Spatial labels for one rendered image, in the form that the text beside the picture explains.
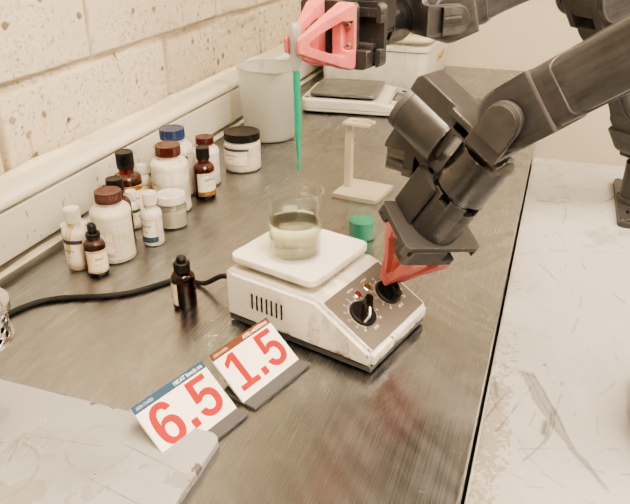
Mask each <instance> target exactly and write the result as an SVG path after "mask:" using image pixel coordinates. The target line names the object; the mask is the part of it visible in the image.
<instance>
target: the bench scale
mask: <svg viewBox="0 0 630 504"><path fill-rule="evenodd" d="M407 91H408V90H407V89H403V88H399V87H395V86H391V85H385V81H379V80H361V79H344V78H323V79H322V80H321V81H320V82H318V83H316V84H315V85H314V86H313V87H312V88H311V89H310V90H309V91H308V92H307V93H306V94H305V95H304V96H303V97H302V109H303V110H305V111H316V112H331V113H346V114H361V115H376V116H389V115H390V112H391V111H392V109H393V107H394V106H395V104H396V103H397V102H398V101H399V99H400V98H401V97H402V96H403V95H404V94H405V93H406V92H407Z"/></svg>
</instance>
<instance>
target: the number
mask: <svg viewBox="0 0 630 504"><path fill-rule="evenodd" d="M230 405H231V403H230V402H229V400H228V399H227V398H226V396H225V395H224V394H223V392H222V391H221V390H220V388H219V387H218V386H217V384H216V383H215V382H214V380H213V379H212V378H211V376H210V375H209V374H208V372H207V371H206V370H205V368H204V369H202V370H201V371H199V372H198V373H196V374H195V375H194V376H192V377H191V378H189V379H188V380H186V381H185V382H183V383H182V384H180V385H179V386H177V387H176V388H175V389H173V390H172V391H170V392H169V393H167V394H166V395H164V396H163V397H161V398H160V399H159V400H157V401H156V402H154V403H153V404H151V405H150V406H148V407H147V408H145V409H144V410H143V411H141V412H140V413H138V415H139V416H140V418H141V419H142V420H143V422H144V423H145V424H146V426H147V427H148V428H149V430H150V431H151V433H152V434H153V435H154V437H155V438H156V439H157V441H158V442H159V444H160V445H161V446H162V448H163V449H164V450H165V451H166V450H167V449H168V448H170V447H171V446H172V445H173V444H175V443H176V442H177V441H179V440H180V439H181V438H183V437H184V436H185V435H187V434H188V433H189V432H190V431H192V430H193V429H194V428H198V429H200V428H201V427H202V426H204V425H205V424H206V423H208V422H209V421H210V420H212V419H213V418H214V417H215V416H217V415H218V414H219V413H221V412H222V411H223V410H225V409H226V408H227V407H228V406H230Z"/></svg>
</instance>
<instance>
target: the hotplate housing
mask: <svg viewBox="0 0 630 504"><path fill-rule="evenodd" d="M376 262H379V261H378V260H377V259H376V258H373V257H372V256H371V255H368V254H365V253H363V254H362V255H360V256H359V257H357V258H356V259H355V260H353V261H352V262H351V263H349V264H348V265H346V266H345V267H344V268H342V269H341V270H340V271H338V272H337V273H335V274H334V275H333V276H331V277H330V278H329V279H327V280H326V281H324V282H323V283H322V284H320V285H319V286H316V287H305V286H302V285H299V284H296V283H293V282H290V281H287V280H285V279H282V278H279V277H276V276H273V275H270V274H267V273H264V272H261V271H258V270H256V269H253V268H250V267H247V266H244V265H241V264H238V263H237V264H235V265H234V266H232V267H230V268H229V269H228V270H226V273H227V288H228V304H229V312H231V318H234V319H236V320H239V321H241V322H244V323H246V324H249V325H251V326H254V325H255V324H257V323H258V322H260V321H261V320H263V319H264V318H265V317H267V318H268V320H269V321H270V322H271V324H272V325H273V327H274V328H275V329H276V331H277V332H278V333H279V334H280V336H281V337H282V338H284V339H286V340H289V341H291V342H294V343H296V344H299V345H302V346H304V347H307V348H309V349H312V350H314V351H317V352H319V353H322V354H324V355H327V356H329V357H332V358H334V359H337V360H339V361H342V362H344V363H347V364H349V365H352V366H354V367H357V368H359V369H362V370H364V371H367V372H369V373H370V372H371V371H372V370H373V369H374V368H375V367H376V366H377V365H378V364H379V363H381V362H382V361H383V360H384V359H385V358H386V357H387V356H388V355H389V354H390V353H391V352H392V351H393V350H394V349H395V348H396V347H397V346H398V345H399V344H400V343H401V342H402V341H403V340H404V339H405V338H406V337H407V336H408V335H409V334H410V333H411V332H412V331H413V330H414V329H415V328H416V327H417V326H418V325H419V324H420V323H421V322H422V321H423V317H424V316H425V313H426V307H425V306H424V303H422V305H421V306H420V307H419V308H417V309H416V310H415V311H414V312H413V313H412V314H411V315H410V316H409V317H408V318H407V319H406V320H405V321H404V322H403V323H402V324H401V325H400V326H398V327H397V328H396V329H395V330H394V331H393V332H392V333H391V334H390V335H389V336H388V337H387V338H386V339H385V340H384V341H383V342H382V343H381V344H380V345H378V346H377V347H376V348H375V349H374V350H372V349H371V348H369V347H368V346H367V345H366V344H365V343H364V342H363V341H362V340H361V339H360V338H359V337H358V336H357V335H356V334H355V333H354V332H353V331H352V330H351V329H349V328H348V327H347V326H346V325H345V324H344V323H343V322H342V321H341V320H340V319H339V318H338V317H337V316H336V315H335V314H334V313H333V312H332V311H331V310H330V309H329V308H327V307H326V306H325V304H324V302H325V301H327V300H328V299H329V298H331V297H332V296H333V295H334V294H336V293H337V292H338V291H340V290H341V289H342V288H344V287H345V286H346V285H347V284H349V283H350V282H351V281H353V280H354V279H355V278H357V277H358V276H359V275H361V274H362V273H363V272H364V271H366V270H367V269H368V268H370V267H371V266H372V265H374V264H375V263H376ZM379 263H380V264H381V265H382V263H381V262H379Z"/></svg>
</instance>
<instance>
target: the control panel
mask: <svg viewBox="0 0 630 504"><path fill-rule="evenodd" d="M381 268H382V265H381V264H380V263H379V262H376V263H375V264H374V265H372V266H371V267H370V268H368V269H367V270H366V271H364V272H363V273H362V274H361V275H359V276H358V277H357V278H355V279H354V280H353V281H351V282H350V283H349V284H347V285H346V286H345V287H344V288H342V289H341V290H340V291H338V292H337V293H336V294H334V295H333V296H332V297H331V298H329V299H328V300H327V301H325V302H324V304H325V306H326V307H327V308H329V309H330V310H331V311H332V312H333V313H334V314H335V315H336V316H337V317H338V318H339V319H340V320H341V321H342V322H343V323H344V324H345V325H346V326H347V327H348V328H349V329H351V330H352V331H353V332H354V333H355V334H356V335H357V336H358V337H359V338H360V339H361V340H362V341H363V342H364V343H365V344H366V345H367V346H368V347H369V348H371V349H372V350H374V349H375V348H376V347H377V346H378V345H380V344H381V343H382V342H383V341H384V340H385V339H386V338H387V337H388V336H389V335H390V334H391V333H392V332H393V331H394V330H395V329H396V328H397V327H398V326H400V325H401V324H402V323H403V322H404V321H405V320H406V319H407V318H408V317H409V316H410V315H411V314H412V313H413V312H414V311H415V310H416V309H417V308H419V307H420V306H421V305H422V303H423V302H422V301H421V300H419V299H418V298H417V297H416V296H415V295H414V294H413V293H412V292H411V291H410V290H409V289H407V288H406V287H405V286H404V285H403V284H402V283H399V284H398V285H399V287H400V289H401V291H402V295H401V299H400V300H399V302H397V303H395V304H390V303H387V302H385V301H383V300H382V299H381V298H380V297H379V296H378V294H377V293H376V289H375V287H376V284H377V283H378V282H379V281H381V278H380V272H381ZM366 283H367V284H369V285H370V286H371V288H370V289H367V288H365V286H364V285H365V284H366ZM356 291H360V292H361V294H362V295H361V297H359V296H357V295H356V294H355V292H356ZM366 294H371V295H372V296H373V309H374V310H375V312H376V315H377V319H376V321H375V323H374V324H373V325H371V326H364V325H361V324H359V323H357V322H356V321H355V320H354V319H353V318H352V316H351V314H350V311H349V309H350V306H351V304H352V303H353V302H355V301H362V300H363V298H364V297H365V296H366Z"/></svg>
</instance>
